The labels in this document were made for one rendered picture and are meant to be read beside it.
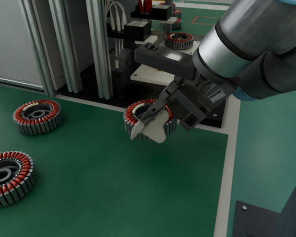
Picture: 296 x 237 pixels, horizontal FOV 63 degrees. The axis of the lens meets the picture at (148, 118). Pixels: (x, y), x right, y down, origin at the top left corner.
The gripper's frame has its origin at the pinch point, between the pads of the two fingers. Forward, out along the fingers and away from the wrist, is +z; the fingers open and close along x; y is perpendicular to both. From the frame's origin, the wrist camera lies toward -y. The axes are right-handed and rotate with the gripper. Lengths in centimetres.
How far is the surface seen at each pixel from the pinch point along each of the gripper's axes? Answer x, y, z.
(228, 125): 16.5, 15.0, -1.1
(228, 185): -1.8, 20.2, -4.5
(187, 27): 87, -23, 23
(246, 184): 71, 61, 58
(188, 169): -2.3, 13.2, -0.3
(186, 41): 49, -12, 8
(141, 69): 25.4, -14.1, 13.2
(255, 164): 89, 62, 58
